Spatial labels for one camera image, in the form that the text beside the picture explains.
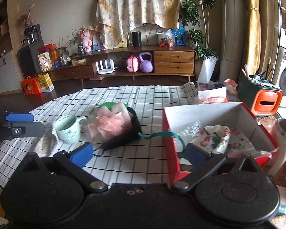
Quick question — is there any floral printed cloth bag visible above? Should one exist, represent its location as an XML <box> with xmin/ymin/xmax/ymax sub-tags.
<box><xmin>191</xmin><ymin>125</ymin><xmax>231</xmax><ymax>154</ymax></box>

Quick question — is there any white knitted sock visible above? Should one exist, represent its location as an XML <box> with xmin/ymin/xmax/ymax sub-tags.
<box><xmin>31</xmin><ymin>124</ymin><xmax>59</xmax><ymax>158</ymax></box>

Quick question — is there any black fabric pouch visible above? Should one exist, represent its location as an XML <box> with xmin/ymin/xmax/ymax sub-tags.
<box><xmin>93</xmin><ymin>108</ymin><xmax>142</xmax><ymax>158</ymax></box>

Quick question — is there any green scrubbing sponge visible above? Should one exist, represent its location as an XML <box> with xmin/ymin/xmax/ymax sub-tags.
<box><xmin>96</xmin><ymin>102</ymin><xmax>128</xmax><ymax>111</ymax></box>

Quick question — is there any mint green ceramic mug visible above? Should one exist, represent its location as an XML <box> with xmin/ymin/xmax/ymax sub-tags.
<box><xmin>53</xmin><ymin>115</ymin><xmax>87</xmax><ymax>144</ymax></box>

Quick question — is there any orange gift bag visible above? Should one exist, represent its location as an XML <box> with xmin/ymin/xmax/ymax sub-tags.
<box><xmin>21</xmin><ymin>76</ymin><xmax>42</xmax><ymax>95</ymax></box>

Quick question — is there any panda print wipes pack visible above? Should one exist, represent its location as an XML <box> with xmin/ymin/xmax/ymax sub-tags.
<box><xmin>226</xmin><ymin>129</ymin><xmax>255</xmax><ymax>158</ymax></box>

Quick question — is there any red white cardboard box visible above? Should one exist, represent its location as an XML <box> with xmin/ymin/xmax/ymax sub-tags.
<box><xmin>162</xmin><ymin>102</ymin><xmax>277</xmax><ymax>185</ymax></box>

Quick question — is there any yellow carton box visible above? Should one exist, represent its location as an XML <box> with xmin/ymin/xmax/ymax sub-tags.
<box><xmin>37</xmin><ymin>73</ymin><xmax>55</xmax><ymax>93</ymax></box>

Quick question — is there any black white checkered tablecloth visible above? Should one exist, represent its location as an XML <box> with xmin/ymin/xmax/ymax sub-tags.
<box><xmin>0</xmin><ymin>82</ymin><xmax>198</xmax><ymax>186</ymax></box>

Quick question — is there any snack box on sideboard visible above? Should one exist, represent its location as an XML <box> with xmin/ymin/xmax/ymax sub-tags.
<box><xmin>38</xmin><ymin>51</ymin><xmax>52</xmax><ymax>72</ymax></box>

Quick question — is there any white tissue pack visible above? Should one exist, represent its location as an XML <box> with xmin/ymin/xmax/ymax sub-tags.
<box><xmin>198</xmin><ymin>87</ymin><xmax>228</xmax><ymax>104</ymax></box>

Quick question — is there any black coffee machine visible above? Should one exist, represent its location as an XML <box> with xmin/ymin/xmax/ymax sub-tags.
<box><xmin>23</xmin><ymin>24</ymin><xmax>42</xmax><ymax>46</ymax></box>

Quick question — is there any green orange tissue organizer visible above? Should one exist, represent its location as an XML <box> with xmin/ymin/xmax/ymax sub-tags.
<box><xmin>237</xmin><ymin>77</ymin><xmax>283</xmax><ymax>116</ymax></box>

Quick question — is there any steel white tumbler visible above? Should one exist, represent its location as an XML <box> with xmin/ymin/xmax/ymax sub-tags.
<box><xmin>268</xmin><ymin>118</ymin><xmax>286</xmax><ymax>176</ymax></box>

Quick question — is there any white wifi router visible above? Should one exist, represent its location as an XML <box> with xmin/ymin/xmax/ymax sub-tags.
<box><xmin>96</xmin><ymin>59</ymin><xmax>115</xmax><ymax>75</ymax></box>

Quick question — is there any white tall planter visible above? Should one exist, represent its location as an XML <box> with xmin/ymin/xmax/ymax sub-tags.
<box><xmin>198</xmin><ymin>56</ymin><xmax>218</xmax><ymax>83</ymax></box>

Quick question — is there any wooden tv sideboard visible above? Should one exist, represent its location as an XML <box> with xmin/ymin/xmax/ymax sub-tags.
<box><xmin>47</xmin><ymin>45</ymin><xmax>196</xmax><ymax>83</ymax></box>

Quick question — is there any pink plush doll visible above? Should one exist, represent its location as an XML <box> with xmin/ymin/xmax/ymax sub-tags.
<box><xmin>78</xmin><ymin>26</ymin><xmax>93</xmax><ymax>53</ymax></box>

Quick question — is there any purple kettlebell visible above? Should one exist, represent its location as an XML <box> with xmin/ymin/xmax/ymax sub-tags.
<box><xmin>139</xmin><ymin>52</ymin><xmax>153</xmax><ymax>73</ymax></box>

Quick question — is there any pink small case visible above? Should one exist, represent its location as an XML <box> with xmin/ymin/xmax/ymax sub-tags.
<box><xmin>126</xmin><ymin>54</ymin><xmax>140</xmax><ymax>72</ymax></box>

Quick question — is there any blue plastic bag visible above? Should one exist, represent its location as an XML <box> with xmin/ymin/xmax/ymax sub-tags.
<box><xmin>171</xmin><ymin>25</ymin><xmax>187</xmax><ymax>46</ymax></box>

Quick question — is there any clear bag of snacks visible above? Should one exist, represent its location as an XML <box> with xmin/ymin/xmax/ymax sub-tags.
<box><xmin>156</xmin><ymin>28</ymin><xmax>174</xmax><ymax>48</ymax></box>

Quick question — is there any yellow window curtain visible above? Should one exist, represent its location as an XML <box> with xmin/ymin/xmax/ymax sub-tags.
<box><xmin>244</xmin><ymin>0</ymin><xmax>261</xmax><ymax>75</ymax></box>

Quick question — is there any black cylinder speaker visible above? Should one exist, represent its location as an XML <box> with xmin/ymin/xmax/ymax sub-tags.
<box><xmin>132</xmin><ymin>31</ymin><xmax>142</xmax><ymax>47</ymax></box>

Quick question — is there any green potted tree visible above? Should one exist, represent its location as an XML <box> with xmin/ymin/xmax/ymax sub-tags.
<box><xmin>179</xmin><ymin>0</ymin><xmax>218</xmax><ymax>60</ymax></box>

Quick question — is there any floral cream curtain cloth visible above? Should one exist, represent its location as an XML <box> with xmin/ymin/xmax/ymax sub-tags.
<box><xmin>96</xmin><ymin>0</ymin><xmax>182</xmax><ymax>49</ymax></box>

